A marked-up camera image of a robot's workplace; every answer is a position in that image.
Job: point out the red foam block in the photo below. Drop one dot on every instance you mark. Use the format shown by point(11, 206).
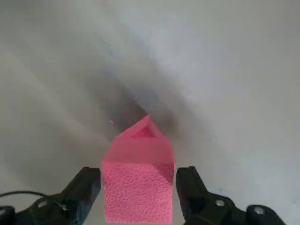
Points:
point(138, 192)

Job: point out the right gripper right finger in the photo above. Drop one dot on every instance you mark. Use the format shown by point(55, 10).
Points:
point(194, 199)

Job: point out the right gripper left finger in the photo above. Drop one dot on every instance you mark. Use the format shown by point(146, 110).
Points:
point(79, 194)

